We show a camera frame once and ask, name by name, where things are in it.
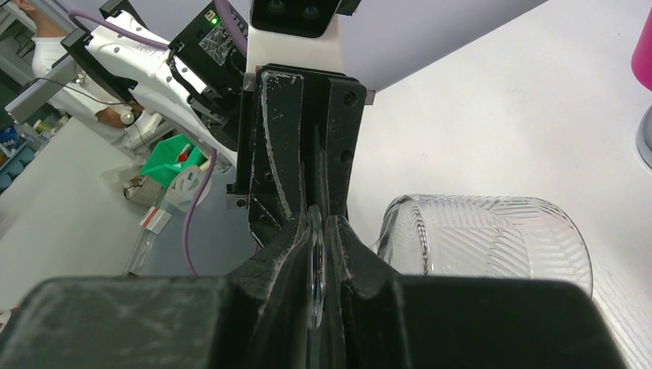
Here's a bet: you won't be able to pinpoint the person in white shirt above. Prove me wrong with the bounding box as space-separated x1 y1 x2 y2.
13 1 163 148

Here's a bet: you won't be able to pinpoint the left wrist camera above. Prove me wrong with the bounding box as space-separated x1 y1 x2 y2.
246 0 360 74

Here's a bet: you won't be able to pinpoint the clear patterned wine glass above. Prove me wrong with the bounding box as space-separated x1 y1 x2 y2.
305 194 594 331

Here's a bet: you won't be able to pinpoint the chrome wine glass rack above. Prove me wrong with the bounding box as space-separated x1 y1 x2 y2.
636 106 652 169

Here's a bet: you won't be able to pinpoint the green plastic bin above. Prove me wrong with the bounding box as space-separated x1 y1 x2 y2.
139 135 206 188

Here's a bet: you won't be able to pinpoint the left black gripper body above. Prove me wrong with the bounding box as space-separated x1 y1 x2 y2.
228 64 358 232

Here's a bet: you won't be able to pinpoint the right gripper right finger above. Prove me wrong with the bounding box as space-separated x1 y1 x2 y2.
324 216 625 368

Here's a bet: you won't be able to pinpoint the magenta wine glass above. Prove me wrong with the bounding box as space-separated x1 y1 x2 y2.
630 12 652 91

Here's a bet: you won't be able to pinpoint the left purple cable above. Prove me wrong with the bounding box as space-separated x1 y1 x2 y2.
51 0 251 278

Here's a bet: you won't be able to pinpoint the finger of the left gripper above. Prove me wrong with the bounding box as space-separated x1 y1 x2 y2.
315 81 367 218
248 70 305 248

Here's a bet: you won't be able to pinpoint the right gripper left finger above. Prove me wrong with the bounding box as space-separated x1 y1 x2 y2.
1 217 311 368

